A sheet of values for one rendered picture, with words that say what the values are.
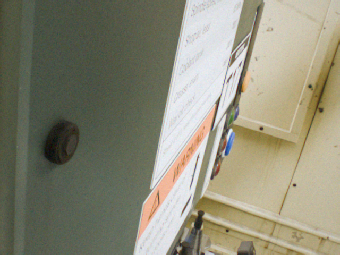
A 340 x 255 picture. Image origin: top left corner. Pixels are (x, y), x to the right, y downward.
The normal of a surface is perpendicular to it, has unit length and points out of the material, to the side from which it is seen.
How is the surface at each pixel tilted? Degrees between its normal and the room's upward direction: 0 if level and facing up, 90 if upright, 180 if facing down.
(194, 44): 90
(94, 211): 90
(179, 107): 90
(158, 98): 90
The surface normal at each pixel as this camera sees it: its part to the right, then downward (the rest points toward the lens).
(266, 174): -0.31, 0.36
